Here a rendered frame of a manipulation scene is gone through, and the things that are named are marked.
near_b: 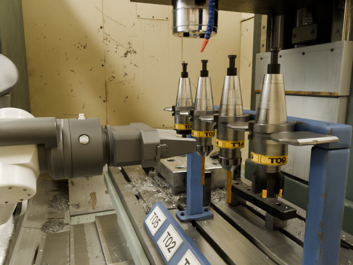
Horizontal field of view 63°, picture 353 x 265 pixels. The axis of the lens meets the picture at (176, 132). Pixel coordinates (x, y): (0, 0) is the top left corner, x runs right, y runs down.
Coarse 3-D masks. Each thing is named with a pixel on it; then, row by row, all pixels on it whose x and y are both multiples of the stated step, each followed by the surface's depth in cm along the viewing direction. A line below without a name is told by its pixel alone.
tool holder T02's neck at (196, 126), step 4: (192, 124) 62; (196, 124) 60; (200, 124) 60; (204, 124) 60; (208, 124) 60; (212, 124) 60; (192, 128) 62; (196, 128) 61; (200, 128) 60; (204, 128) 60; (208, 128) 60; (212, 128) 61; (192, 136) 62
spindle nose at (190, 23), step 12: (180, 0) 93; (192, 0) 91; (204, 0) 92; (216, 0) 95; (180, 12) 94; (192, 12) 92; (204, 12) 92; (216, 12) 96; (180, 24) 94; (192, 24) 93; (204, 24) 93; (216, 24) 97; (180, 36) 104; (192, 36) 104
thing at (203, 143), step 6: (198, 138) 61; (204, 138) 61; (210, 138) 62; (198, 144) 62; (204, 144) 61; (210, 144) 62; (198, 150) 62; (204, 150) 61; (210, 150) 62; (204, 156) 62
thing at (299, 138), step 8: (272, 136) 37; (280, 136) 36; (288, 136) 36; (296, 136) 36; (304, 136) 36; (312, 136) 36; (320, 136) 36; (328, 136) 36; (288, 144) 34; (296, 144) 34; (304, 144) 34; (312, 144) 34
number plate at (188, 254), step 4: (188, 252) 57; (184, 256) 57; (188, 256) 56; (192, 256) 55; (184, 260) 56; (188, 260) 56; (192, 260) 55; (196, 260) 54; (180, 264) 57; (184, 264) 56; (188, 264) 55; (192, 264) 54; (196, 264) 53; (200, 264) 53
